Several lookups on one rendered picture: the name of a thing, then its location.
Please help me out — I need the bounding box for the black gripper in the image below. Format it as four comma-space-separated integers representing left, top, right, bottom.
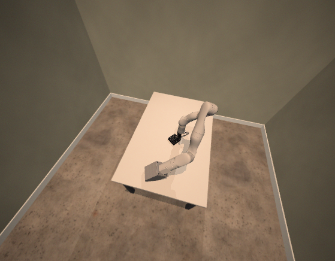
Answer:
175, 132, 181, 140

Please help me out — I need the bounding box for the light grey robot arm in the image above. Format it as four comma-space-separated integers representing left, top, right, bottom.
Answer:
159, 101, 218, 175

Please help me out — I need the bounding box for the black knob box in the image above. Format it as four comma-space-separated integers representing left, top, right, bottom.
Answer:
168, 134, 181, 145

